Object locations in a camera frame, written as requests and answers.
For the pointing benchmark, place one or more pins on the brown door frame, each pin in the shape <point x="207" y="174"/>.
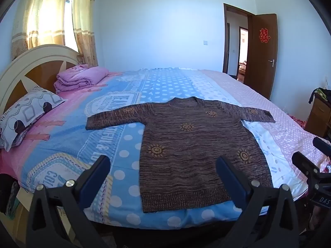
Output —
<point x="225" y="31"/>

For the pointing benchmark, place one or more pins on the brown wooden door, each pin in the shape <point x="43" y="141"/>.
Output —
<point x="261" y="64"/>

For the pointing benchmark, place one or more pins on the bright window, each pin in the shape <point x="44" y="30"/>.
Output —
<point x="69" y="18"/>

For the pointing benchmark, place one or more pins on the folded pink blanket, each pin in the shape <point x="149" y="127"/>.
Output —
<point x="77" y="78"/>

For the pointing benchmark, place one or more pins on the red cloth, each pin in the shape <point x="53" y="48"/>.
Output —
<point x="297" y="121"/>

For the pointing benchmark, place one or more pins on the blue pink printed bed sheet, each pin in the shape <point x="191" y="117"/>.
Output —
<point x="155" y="87"/>

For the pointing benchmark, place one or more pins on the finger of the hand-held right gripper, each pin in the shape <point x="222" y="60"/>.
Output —
<point x="305" y="164"/>
<point x="322" y="144"/>

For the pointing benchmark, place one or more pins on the brown knitted sweater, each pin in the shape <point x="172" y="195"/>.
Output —
<point x="194" y="147"/>

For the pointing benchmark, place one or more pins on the white patterned pillow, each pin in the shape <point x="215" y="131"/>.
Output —
<point x="25" y="113"/>

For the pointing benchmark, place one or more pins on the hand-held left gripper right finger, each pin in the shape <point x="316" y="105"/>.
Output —
<point x="230" y="183"/>

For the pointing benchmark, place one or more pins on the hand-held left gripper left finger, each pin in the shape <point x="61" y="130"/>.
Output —
<point x="95" y="178"/>

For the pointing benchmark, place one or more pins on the red door decoration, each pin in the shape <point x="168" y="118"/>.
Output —
<point x="264" y="35"/>

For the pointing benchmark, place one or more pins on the dark cloth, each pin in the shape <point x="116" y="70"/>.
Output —
<point x="6" y="193"/>

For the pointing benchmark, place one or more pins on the wooden dresser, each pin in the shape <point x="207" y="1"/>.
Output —
<point x="319" y="118"/>

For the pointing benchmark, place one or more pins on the cream wooden headboard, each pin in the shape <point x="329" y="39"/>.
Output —
<point x="25" y="59"/>

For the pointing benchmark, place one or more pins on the dark clothes pile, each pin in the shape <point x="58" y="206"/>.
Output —
<point x="322" y="94"/>

